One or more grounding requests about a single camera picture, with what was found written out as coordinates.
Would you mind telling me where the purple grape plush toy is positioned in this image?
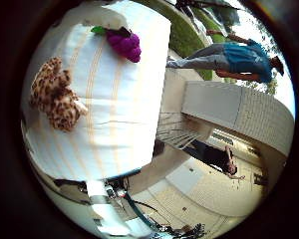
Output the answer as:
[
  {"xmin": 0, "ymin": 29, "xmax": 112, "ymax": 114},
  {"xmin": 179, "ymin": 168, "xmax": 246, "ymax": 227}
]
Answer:
[{"xmin": 91, "ymin": 25, "xmax": 143, "ymax": 64}]

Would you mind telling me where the leopard print plush toy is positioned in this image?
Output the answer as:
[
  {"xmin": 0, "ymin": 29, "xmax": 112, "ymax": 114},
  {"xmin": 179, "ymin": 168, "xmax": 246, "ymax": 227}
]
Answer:
[{"xmin": 29, "ymin": 57, "xmax": 89, "ymax": 132}]

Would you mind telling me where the person in blue shirt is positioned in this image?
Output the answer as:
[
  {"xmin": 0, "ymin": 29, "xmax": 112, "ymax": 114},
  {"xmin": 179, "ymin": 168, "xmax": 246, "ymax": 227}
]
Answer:
[{"xmin": 165, "ymin": 29, "xmax": 285, "ymax": 84}]

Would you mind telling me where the metal stair railing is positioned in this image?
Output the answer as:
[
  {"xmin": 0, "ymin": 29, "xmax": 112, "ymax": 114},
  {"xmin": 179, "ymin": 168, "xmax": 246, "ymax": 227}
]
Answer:
[{"xmin": 155, "ymin": 111, "xmax": 210, "ymax": 150}]

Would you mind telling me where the person in black shirt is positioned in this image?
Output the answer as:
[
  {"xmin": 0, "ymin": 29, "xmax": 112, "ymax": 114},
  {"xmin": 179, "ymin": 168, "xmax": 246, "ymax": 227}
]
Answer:
[{"xmin": 185, "ymin": 138, "xmax": 247, "ymax": 181}]

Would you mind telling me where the white orange striped tablecloth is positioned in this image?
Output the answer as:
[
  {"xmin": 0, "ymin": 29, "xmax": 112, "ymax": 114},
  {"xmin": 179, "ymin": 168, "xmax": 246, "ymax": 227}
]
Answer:
[{"xmin": 21, "ymin": 0, "xmax": 172, "ymax": 183}]

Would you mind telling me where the dark teal cable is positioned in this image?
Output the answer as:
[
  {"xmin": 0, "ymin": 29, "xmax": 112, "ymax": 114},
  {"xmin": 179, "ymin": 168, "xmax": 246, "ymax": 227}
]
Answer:
[{"xmin": 123, "ymin": 192, "xmax": 160, "ymax": 232}]

